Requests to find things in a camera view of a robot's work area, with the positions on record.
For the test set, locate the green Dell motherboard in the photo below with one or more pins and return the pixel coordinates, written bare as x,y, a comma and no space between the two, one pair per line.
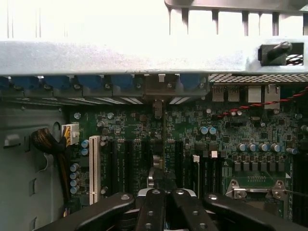
240,134

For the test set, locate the open black silver PC case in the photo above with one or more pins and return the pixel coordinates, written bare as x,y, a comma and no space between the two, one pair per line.
29,144

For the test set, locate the white power connector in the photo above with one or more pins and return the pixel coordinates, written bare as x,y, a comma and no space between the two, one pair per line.
71,133

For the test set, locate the long black expansion slot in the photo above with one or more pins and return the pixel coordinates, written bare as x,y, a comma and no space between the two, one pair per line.
113,166
179,163

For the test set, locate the metal socket locking lever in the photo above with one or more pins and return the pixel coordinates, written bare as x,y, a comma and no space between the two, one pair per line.
297,193

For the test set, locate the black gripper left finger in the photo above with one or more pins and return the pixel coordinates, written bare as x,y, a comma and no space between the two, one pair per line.
149,211

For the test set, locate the white expansion slot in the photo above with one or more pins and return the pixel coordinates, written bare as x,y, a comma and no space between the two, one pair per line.
94,168

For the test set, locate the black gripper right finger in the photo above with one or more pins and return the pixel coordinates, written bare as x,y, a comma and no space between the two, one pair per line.
190,211

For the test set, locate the CPU socket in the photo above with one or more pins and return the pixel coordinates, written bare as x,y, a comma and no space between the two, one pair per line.
255,199

